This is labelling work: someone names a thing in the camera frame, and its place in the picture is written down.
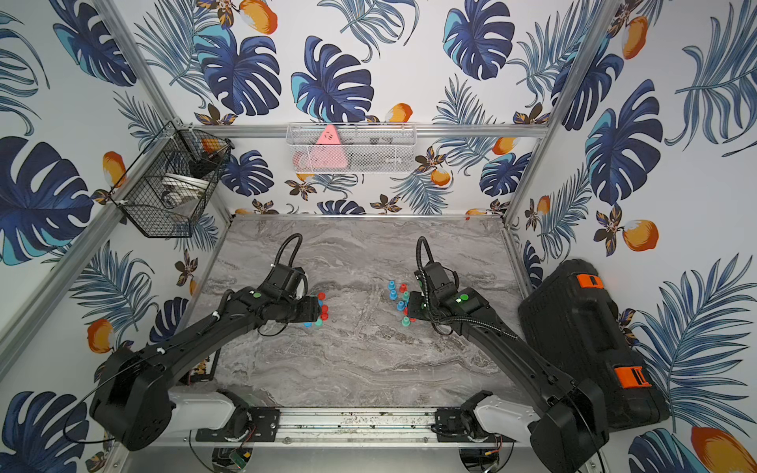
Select white items in wire basket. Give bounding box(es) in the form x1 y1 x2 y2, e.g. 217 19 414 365
160 173 209 218

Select black plastic tool case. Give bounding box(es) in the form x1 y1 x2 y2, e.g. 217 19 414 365
518 259 670 431

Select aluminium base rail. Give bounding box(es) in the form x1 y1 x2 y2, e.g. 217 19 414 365
117 405 599 449

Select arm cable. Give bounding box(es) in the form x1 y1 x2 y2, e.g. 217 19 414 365
415 235 436 279
273 233 304 279

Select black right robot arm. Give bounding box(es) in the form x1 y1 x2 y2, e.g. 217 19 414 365
408 288 609 472

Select clear wall shelf basket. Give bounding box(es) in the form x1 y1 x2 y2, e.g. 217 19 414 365
286 122 417 173

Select black wire basket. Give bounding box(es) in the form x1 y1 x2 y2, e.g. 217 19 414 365
108 122 234 238

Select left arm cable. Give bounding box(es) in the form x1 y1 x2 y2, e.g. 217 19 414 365
273 233 304 279

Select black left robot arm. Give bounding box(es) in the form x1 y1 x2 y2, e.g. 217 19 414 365
89 288 321 451

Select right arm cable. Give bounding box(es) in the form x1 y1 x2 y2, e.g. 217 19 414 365
415 235 436 279

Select pink triangular object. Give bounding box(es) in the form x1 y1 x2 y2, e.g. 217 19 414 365
307 124 349 171

